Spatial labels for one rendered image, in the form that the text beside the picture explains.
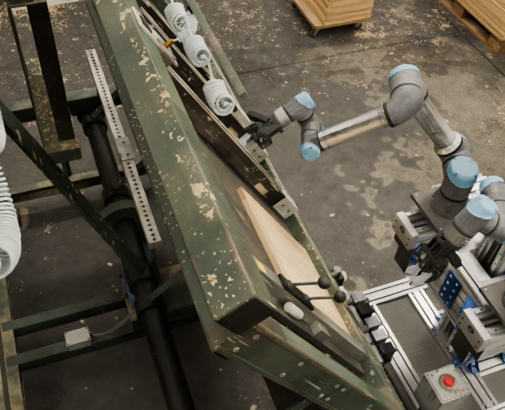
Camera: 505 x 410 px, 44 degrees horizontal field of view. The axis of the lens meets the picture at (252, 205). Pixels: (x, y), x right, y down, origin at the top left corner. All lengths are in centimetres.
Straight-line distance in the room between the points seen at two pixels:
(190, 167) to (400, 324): 209
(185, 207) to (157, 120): 28
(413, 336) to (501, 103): 239
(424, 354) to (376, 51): 283
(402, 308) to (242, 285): 222
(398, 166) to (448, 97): 91
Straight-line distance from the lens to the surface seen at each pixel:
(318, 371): 163
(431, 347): 330
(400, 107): 230
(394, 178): 427
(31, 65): 335
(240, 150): 231
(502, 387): 332
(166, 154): 148
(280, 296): 175
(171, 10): 202
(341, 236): 385
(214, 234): 130
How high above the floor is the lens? 294
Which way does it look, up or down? 48 degrees down
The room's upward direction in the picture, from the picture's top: 5 degrees clockwise
